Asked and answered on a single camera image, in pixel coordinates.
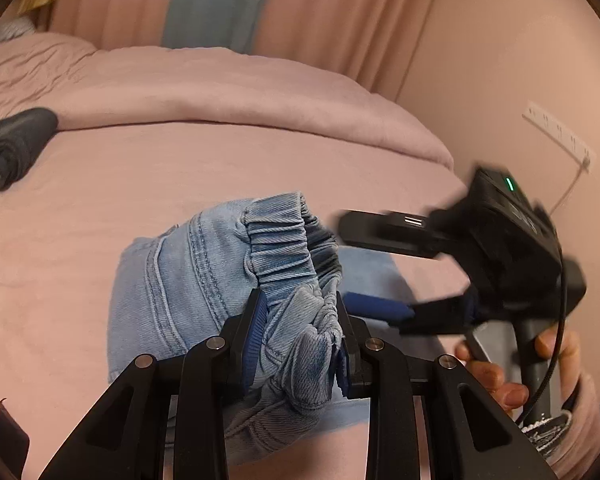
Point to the person's right hand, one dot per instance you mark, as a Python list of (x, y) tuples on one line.
[(490, 377)]

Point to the light blue denim pants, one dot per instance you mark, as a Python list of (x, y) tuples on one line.
[(195, 280)]

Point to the pink curtain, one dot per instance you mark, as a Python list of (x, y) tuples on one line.
[(115, 0), (340, 15)]

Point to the person's right forearm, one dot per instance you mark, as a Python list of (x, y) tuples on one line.
[(585, 425)]

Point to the blue curtain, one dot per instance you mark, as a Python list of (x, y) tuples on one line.
[(215, 5)]

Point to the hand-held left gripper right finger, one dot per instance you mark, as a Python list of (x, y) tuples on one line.
[(344, 370)]

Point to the blue checked pillow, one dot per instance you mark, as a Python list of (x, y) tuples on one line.
[(10, 30)]

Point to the pink duvet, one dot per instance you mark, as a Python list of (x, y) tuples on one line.
[(230, 90)]

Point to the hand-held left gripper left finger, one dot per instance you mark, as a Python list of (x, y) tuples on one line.
[(255, 330)]

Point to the dark folded pants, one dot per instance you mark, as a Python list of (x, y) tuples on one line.
[(15, 145)]

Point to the white power strip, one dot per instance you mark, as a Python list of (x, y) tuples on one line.
[(560, 135)]

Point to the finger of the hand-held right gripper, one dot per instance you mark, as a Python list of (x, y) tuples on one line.
[(380, 308), (380, 232)]

